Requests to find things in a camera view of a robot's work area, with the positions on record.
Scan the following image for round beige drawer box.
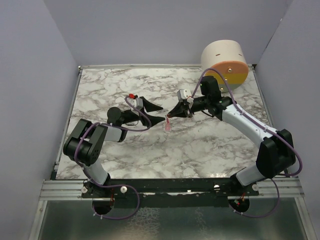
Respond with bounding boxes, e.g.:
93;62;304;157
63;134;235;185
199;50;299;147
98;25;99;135
200;39;249;90

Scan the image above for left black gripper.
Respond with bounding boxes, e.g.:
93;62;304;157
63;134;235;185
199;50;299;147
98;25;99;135
121;96;165;127

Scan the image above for black mounting rail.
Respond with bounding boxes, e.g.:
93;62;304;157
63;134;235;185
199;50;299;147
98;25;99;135
81;178;259;209

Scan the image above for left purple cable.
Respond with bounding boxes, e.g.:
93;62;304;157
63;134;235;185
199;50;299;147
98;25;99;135
73;96;153;187

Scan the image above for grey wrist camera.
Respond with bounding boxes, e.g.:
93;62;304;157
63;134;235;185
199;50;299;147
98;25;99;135
177;89;194;104
127;93;144;110

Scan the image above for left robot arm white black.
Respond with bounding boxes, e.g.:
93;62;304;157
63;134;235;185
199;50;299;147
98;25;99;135
63;94;166;198

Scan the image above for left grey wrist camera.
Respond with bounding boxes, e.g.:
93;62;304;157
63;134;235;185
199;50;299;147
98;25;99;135
127;93;144;110

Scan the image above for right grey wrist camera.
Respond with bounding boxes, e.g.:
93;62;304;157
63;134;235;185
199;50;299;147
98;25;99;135
177;89;194;104

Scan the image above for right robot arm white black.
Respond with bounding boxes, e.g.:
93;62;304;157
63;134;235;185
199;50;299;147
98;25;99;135
167;76;296;196

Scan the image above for pink strap keyring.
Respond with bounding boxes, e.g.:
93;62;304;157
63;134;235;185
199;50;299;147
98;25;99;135
164;117;171;132

